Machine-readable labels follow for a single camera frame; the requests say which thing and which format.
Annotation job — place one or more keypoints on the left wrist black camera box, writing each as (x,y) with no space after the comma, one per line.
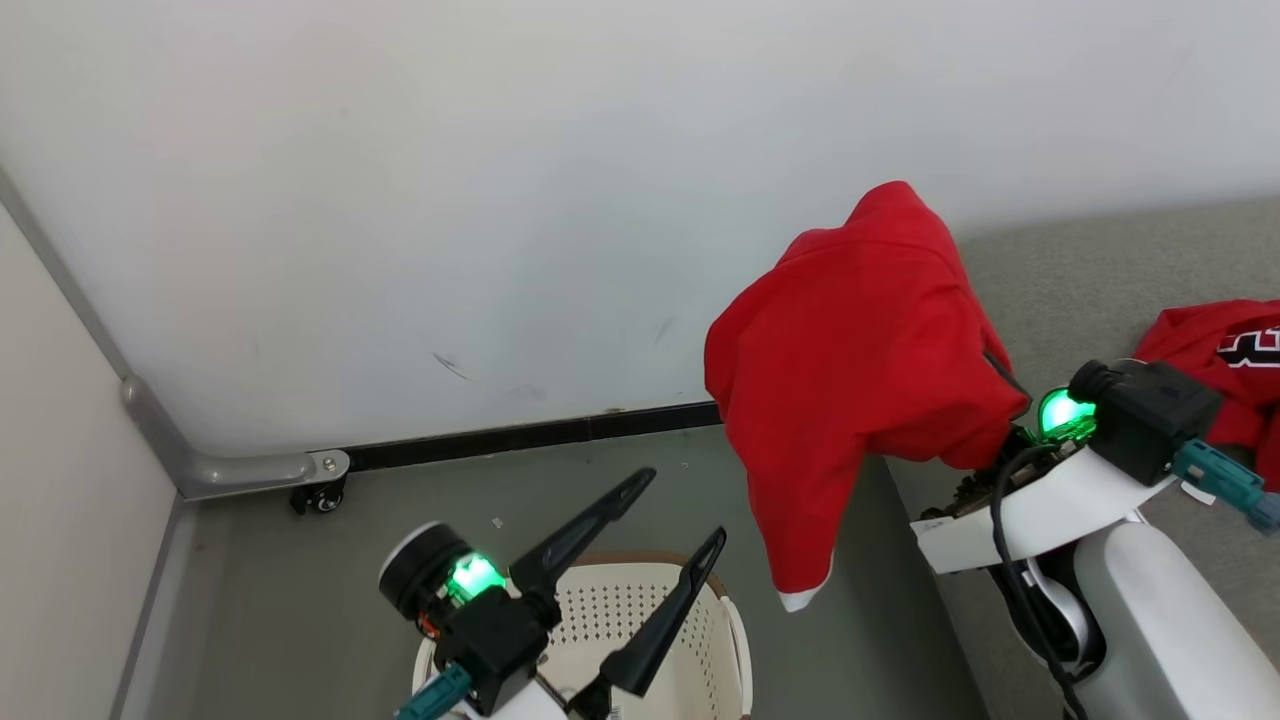
(495,640)

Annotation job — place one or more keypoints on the plain red white-cuffed garment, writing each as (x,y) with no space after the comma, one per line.
(850,370)

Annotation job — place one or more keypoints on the black caster wheel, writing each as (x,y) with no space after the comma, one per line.
(320,497)

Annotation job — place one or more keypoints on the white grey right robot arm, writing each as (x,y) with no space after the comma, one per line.
(1170,630)

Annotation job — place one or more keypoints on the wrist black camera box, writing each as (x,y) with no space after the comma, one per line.
(1150,420)
(495,640)

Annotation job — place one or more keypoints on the grey fabric sofa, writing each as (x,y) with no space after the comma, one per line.
(1090,290)

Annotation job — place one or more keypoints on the red garment with printed lettering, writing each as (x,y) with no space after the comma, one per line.
(1200,345)

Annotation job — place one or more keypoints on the grey metal partition frame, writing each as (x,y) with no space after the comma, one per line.
(240,470)

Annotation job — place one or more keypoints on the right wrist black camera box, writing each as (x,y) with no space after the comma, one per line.
(1150,420)

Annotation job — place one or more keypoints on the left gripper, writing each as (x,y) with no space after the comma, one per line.
(425,570)

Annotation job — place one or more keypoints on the white perforated laundry basket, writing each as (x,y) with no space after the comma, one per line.
(620,610)

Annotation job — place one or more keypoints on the black baseboard strip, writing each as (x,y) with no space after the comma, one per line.
(540,435)

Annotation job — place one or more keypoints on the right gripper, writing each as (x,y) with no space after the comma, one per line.
(1050,500)

